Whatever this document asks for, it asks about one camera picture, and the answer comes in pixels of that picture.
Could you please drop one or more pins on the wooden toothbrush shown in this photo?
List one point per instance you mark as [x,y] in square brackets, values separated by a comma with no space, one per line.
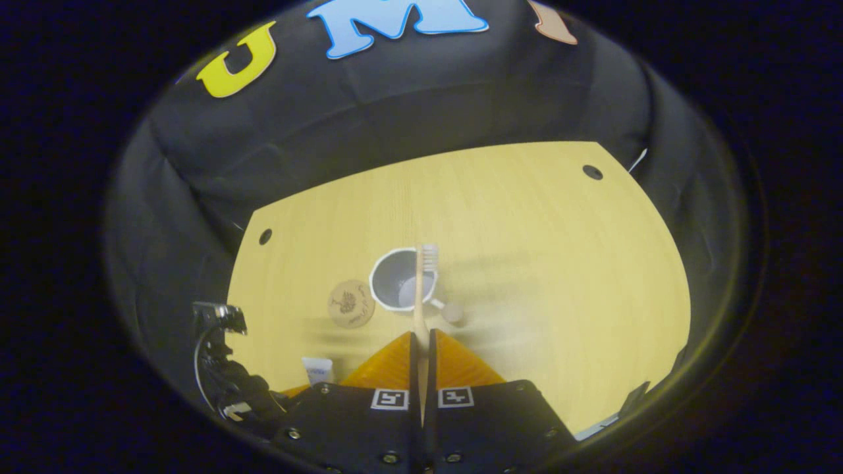
[419,309]

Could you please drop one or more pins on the white toothpaste tube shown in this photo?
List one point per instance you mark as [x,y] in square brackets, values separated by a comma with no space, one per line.
[318,370]

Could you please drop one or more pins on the thin white strip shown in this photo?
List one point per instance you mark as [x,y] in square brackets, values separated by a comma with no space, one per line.
[637,159]

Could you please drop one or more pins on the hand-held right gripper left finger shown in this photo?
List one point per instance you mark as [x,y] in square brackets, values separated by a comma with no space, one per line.
[355,428]

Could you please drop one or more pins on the black desk grommet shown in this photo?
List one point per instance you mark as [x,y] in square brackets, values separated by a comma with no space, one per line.
[265,236]
[592,172]

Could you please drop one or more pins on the light wooden desktop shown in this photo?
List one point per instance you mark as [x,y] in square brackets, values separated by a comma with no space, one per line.
[560,263]

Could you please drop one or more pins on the round wooden coaster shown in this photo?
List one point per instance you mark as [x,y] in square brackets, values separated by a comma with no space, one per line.
[351,304]

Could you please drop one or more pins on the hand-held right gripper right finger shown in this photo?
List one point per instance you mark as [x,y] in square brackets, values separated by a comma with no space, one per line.
[487,428]

